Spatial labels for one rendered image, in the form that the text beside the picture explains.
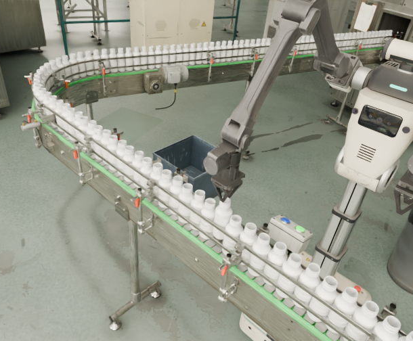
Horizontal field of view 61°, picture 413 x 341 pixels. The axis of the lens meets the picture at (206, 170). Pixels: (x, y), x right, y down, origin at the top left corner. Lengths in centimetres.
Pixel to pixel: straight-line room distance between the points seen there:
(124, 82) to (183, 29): 280
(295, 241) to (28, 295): 178
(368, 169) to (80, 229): 208
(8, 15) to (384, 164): 570
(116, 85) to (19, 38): 379
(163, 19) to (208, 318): 410
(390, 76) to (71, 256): 219
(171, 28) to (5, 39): 253
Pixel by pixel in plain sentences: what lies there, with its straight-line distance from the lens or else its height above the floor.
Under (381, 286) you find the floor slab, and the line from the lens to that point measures 286.
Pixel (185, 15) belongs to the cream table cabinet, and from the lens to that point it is 547.
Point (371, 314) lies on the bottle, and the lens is 110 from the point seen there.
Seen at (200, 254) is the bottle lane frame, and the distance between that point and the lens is 136.
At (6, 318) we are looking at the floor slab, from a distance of 250.
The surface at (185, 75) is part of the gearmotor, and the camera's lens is 285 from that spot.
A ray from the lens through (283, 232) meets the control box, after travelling 128.
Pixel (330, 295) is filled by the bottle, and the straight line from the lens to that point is 112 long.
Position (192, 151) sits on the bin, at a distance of 212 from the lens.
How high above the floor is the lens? 196
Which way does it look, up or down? 35 degrees down
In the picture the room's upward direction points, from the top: 6 degrees clockwise
